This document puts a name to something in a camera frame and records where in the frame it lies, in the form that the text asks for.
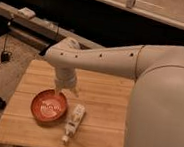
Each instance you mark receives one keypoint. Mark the small white bottle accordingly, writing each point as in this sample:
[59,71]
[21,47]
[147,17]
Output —
[73,122]

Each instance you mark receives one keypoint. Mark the small white box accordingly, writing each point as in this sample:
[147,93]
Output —
[28,13]

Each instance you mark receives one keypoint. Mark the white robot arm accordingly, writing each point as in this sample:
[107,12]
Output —
[155,113]

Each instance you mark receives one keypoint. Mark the wooden table top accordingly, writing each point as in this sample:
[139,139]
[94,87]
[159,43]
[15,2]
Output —
[104,97]

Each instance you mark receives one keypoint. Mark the long wooden beam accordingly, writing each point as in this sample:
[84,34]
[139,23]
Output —
[37,32]

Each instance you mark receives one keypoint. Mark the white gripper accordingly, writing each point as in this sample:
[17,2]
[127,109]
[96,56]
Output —
[65,79]

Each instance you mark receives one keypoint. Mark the red ceramic bowl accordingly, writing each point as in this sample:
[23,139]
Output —
[46,106]

